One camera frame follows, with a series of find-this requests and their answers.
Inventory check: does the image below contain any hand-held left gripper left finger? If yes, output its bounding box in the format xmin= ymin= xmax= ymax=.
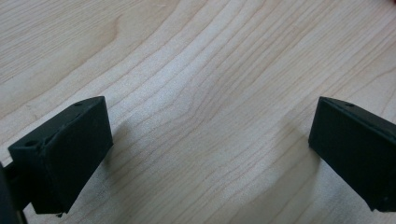
xmin=7 ymin=95 xmax=114 ymax=216

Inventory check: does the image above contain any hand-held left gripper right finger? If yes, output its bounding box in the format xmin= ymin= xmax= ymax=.
xmin=308 ymin=96 xmax=396 ymax=213

